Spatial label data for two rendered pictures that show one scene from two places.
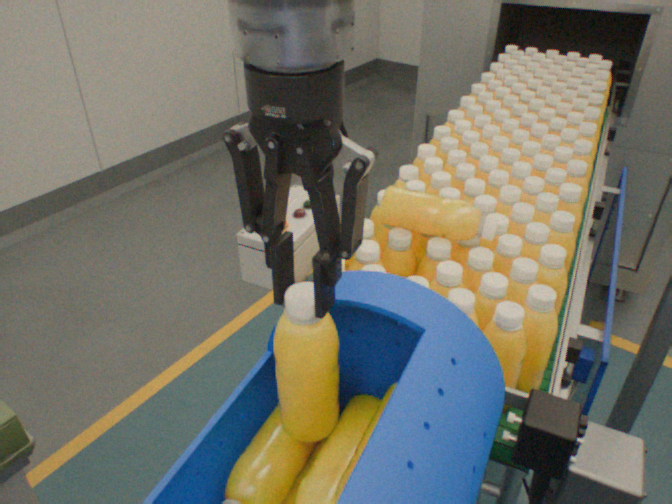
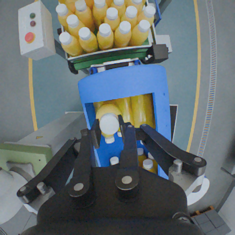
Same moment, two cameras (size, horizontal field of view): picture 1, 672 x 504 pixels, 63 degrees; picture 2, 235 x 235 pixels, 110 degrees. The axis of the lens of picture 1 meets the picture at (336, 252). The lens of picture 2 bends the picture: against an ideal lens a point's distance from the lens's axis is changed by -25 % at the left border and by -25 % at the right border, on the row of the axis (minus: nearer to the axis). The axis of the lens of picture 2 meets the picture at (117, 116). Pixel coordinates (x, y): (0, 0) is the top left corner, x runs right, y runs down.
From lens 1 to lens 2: 0.49 m
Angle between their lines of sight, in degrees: 68
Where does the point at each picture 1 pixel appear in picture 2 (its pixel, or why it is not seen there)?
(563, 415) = (163, 51)
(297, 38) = not seen: outside the picture
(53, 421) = (23, 92)
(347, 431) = (125, 110)
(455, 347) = (162, 87)
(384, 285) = (127, 79)
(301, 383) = not seen: hidden behind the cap
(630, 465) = (168, 44)
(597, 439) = (160, 40)
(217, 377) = not seen: hidden behind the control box
